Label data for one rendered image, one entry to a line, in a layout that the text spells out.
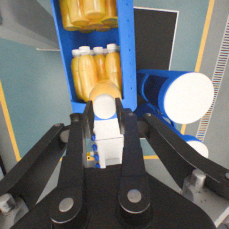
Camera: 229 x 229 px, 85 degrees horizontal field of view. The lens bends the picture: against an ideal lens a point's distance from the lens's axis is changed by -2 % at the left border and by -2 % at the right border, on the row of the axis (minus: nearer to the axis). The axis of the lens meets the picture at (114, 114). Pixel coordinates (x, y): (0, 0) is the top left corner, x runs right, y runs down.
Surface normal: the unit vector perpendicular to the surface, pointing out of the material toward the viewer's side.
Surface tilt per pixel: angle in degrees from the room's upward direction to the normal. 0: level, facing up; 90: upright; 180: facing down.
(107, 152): 0
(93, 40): 9
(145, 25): 0
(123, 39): 36
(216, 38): 0
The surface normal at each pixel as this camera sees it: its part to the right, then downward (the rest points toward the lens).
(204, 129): 0.08, 0.34
